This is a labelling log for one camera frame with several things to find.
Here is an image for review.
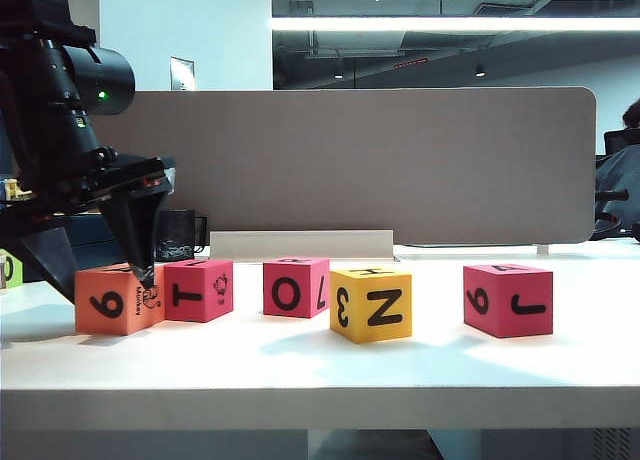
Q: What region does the orange foam block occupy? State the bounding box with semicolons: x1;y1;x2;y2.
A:
74;263;166;337

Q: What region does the grey jacket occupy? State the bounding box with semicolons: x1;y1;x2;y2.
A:
594;147;640;231

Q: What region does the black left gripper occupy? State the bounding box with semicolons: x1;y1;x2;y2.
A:
4;104;170;302

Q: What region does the grey desk divider panel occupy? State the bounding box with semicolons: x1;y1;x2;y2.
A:
89;85;598;248

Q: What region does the dark blue case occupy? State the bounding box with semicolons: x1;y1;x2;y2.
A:
0;212;130;284

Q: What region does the pink block with T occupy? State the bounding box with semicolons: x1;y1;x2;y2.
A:
163;258;235;324

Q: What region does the black mug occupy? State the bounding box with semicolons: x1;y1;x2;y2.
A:
157;209;209;261

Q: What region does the wall sign on pillar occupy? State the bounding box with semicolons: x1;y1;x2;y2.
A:
168;56;196;92

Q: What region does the ceiling light strip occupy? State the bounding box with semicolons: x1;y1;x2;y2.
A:
271;17;640;33

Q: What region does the person in background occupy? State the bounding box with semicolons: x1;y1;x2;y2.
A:
592;128;640;244

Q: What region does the pink block with O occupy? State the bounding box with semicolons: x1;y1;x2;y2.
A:
262;257;332;320

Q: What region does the green foam block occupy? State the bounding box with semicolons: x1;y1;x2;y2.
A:
0;248;25;290

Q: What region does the perforated metal panel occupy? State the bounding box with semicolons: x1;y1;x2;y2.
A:
591;427;635;460

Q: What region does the pink block with J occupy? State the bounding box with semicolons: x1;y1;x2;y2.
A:
462;264;554;340

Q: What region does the yellow foam block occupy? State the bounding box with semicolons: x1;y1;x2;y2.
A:
329;268;414;345

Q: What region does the yellow patterned box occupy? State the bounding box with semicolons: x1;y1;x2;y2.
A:
3;178;31;202

